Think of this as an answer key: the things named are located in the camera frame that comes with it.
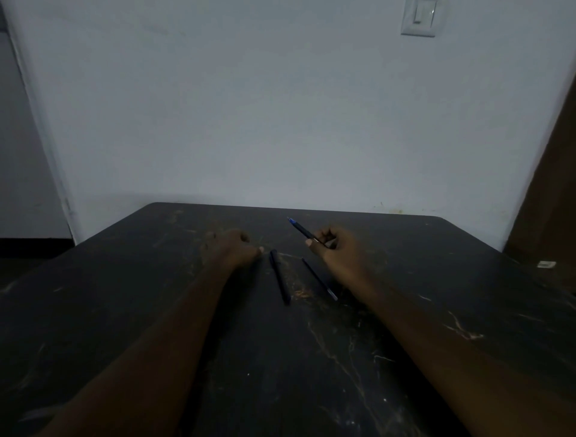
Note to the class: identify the person's right hand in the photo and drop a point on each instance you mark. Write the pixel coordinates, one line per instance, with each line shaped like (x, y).
(344, 256)

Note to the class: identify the person's left hand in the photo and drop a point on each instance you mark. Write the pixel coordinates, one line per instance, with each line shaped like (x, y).
(231, 250)

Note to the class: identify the person's left thumb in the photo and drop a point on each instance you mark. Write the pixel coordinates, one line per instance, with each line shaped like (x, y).
(254, 250)

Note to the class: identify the person's right thumb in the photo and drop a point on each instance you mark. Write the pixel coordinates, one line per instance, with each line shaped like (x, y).
(315, 245)

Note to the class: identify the blue-tipped pen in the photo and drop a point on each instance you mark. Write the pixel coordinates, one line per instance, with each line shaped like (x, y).
(306, 232)

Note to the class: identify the person's right forearm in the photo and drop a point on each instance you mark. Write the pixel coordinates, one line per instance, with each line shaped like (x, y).
(454, 364)

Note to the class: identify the person's left forearm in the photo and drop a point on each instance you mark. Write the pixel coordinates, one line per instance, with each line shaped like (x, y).
(148, 355)

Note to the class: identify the thin pen refill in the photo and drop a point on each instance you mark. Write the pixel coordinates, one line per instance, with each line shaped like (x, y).
(319, 279)

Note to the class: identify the dark pen barrel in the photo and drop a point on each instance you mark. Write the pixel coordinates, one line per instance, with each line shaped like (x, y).
(279, 276)

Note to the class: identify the small white door latch plate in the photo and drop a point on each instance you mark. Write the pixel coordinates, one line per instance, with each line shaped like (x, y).
(546, 264)

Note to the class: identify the brown wooden door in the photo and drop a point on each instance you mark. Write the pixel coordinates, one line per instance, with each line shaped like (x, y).
(546, 198)

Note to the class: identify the white wall light switch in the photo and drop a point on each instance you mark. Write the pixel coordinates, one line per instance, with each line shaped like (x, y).
(424, 16)

